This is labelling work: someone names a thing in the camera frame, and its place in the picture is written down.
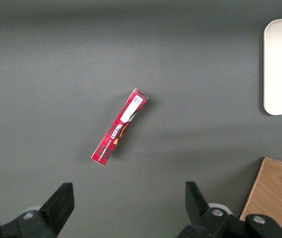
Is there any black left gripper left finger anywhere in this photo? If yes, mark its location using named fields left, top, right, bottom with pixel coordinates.
left=0, top=182, right=75, bottom=238

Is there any red tartan shortbread box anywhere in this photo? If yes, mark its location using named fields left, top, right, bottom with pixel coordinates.
left=91, top=88, right=149, bottom=167

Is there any oak wooden drawer cabinet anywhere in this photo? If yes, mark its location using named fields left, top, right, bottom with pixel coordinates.
left=239, top=157, right=282, bottom=238

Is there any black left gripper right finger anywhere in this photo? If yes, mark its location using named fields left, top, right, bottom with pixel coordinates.
left=177, top=181, right=282, bottom=238

